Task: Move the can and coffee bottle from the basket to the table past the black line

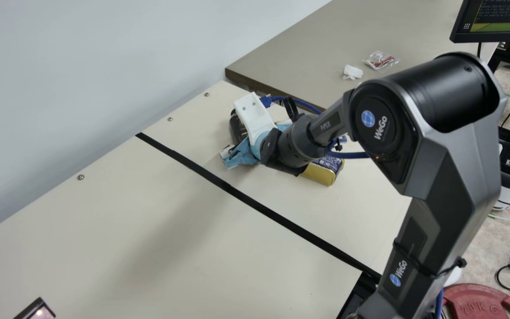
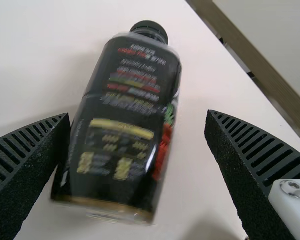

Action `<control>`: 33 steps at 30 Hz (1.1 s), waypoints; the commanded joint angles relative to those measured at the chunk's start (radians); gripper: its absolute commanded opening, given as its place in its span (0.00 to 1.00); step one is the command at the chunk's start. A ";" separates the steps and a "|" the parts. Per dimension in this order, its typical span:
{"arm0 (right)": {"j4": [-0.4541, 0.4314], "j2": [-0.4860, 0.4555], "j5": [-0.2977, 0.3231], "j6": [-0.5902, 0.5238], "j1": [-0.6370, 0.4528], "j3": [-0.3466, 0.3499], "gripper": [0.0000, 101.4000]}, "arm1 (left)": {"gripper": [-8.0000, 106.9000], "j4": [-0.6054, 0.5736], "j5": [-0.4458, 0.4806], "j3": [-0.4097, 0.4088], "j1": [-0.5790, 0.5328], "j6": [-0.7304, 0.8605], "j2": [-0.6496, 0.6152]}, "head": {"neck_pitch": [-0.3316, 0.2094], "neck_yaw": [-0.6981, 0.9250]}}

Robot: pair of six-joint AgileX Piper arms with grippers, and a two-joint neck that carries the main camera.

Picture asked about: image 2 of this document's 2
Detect olive side table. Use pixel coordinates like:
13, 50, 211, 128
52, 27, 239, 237
189, 0, 300, 141

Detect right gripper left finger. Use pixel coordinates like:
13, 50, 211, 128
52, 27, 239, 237
0, 112, 71, 240

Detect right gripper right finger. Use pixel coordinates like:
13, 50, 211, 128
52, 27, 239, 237
204, 109, 300, 240

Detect dark coffee bottle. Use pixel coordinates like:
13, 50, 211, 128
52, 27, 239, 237
49, 20, 184, 226

